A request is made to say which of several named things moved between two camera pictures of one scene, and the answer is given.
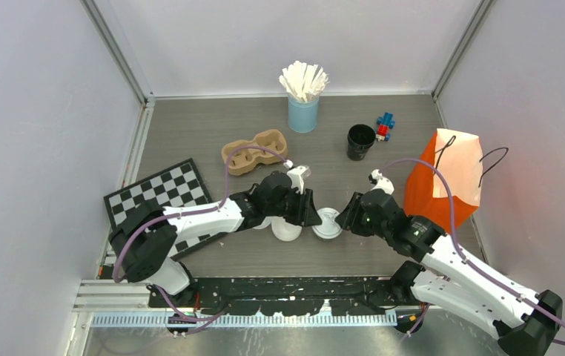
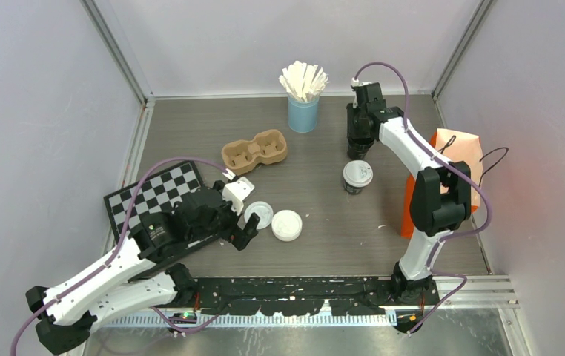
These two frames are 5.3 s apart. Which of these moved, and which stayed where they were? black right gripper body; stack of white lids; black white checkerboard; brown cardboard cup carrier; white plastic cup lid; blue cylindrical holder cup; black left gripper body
Moved: black left gripper body; white plastic cup lid; black right gripper body
Stayed: black white checkerboard; blue cylindrical holder cup; brown cardboard cup carrier; stack of white lids
